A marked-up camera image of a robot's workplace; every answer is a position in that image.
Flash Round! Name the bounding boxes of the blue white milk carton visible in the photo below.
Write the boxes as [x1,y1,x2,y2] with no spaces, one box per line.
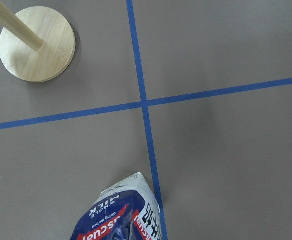
[71,172,162,240]

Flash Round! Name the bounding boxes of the wooden cup tree stand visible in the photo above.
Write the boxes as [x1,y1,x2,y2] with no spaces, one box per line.
[0,1,76,83]

